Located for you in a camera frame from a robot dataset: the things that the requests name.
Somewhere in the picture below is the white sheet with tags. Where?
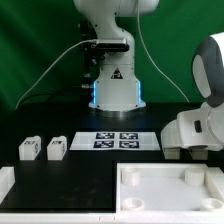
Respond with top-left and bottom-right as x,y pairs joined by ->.
70,132 -> 160,151

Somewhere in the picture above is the white square tabletop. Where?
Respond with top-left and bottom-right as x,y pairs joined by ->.
116,163 -> 224,213

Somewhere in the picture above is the white left corner bracket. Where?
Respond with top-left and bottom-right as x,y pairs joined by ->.
0,167 -> 15,204

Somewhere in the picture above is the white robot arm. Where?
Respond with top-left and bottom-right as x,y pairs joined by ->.
73,0 -> 224,151

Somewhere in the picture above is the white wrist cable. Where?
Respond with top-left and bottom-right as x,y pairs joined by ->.
136,0 -> 190,103

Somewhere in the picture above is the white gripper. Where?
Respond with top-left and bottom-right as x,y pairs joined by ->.
161,110 -> 224,160

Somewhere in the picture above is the white camera cable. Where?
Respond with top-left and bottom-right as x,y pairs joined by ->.
14,39 -> 98,110

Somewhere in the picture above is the black camera on stand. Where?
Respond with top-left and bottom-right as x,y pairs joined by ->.
78,20 -> 130,88

